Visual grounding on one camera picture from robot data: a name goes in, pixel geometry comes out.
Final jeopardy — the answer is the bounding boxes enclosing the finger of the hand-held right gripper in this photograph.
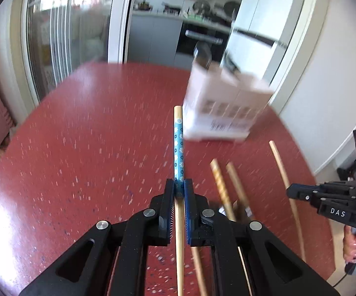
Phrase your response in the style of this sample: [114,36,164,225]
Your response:
[286,184,356,224]
[292,181,356,193]

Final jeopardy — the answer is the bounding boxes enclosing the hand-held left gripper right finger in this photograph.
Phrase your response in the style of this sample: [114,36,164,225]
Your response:
[184,179,340,296]

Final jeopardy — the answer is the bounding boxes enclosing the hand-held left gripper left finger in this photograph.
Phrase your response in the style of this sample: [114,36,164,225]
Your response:
[19,178,177,296]

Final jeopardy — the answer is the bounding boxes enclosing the blue floral chopstick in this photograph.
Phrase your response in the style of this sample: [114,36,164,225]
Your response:
[173,106,185,296]

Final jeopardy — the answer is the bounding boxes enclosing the white utensil holder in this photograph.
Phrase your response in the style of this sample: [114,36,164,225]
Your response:
[182,62,275,142]

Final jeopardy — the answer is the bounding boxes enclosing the plain wooden chopstick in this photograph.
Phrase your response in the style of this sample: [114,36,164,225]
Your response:
[191,246,208,296]
[269,140,307,262]
[225,162,252,216]

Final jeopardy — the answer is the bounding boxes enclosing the striped brown chopstick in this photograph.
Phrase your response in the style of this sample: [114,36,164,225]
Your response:
[210,159,253,296]

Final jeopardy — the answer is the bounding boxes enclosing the black oven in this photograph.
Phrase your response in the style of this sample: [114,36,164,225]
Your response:
[176,21,229,67]

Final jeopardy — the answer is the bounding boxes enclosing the white door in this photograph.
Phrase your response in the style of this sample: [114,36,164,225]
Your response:
[225,0,311,84]

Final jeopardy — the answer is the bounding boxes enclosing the kitchen counter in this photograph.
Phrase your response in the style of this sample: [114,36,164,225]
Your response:
[131,0,238,30]

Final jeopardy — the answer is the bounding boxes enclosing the sliding glass door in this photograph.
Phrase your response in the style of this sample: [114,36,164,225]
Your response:
[27,0,118,99]

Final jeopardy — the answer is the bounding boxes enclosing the black cable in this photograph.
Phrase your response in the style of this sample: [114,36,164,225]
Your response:
[331,270,349,287]

